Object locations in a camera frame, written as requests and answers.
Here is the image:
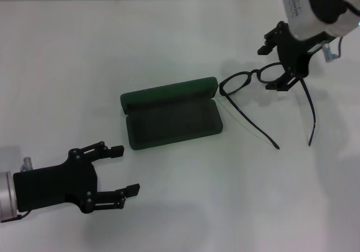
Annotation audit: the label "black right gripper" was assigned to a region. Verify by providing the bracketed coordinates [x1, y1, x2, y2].
[257, 21, 337, 92]

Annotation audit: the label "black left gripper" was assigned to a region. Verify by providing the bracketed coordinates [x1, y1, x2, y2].
[13, 141, 141, 215]

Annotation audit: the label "black glasses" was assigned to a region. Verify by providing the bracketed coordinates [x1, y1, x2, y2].
[218, 61, 318, 151]

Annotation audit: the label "green glasses case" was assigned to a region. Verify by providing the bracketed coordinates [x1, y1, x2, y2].
[120, 76, 224, 151]

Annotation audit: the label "right gripper silver post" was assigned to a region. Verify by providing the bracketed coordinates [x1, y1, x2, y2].
[322, 41, 338, 64]

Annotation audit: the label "gripper silver post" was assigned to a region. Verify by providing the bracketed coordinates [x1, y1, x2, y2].
[322, 41, 338, 64]
[19, 156, 34, 172]

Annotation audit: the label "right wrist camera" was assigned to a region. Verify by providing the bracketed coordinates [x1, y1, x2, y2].
[277, 0, 358, 41]

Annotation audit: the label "left gripper silver post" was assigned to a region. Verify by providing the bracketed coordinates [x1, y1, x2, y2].
[19, 156, 34, 172]

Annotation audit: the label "left wrist cable plug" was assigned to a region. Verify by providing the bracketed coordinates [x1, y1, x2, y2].
[0, 210, 31, 224]

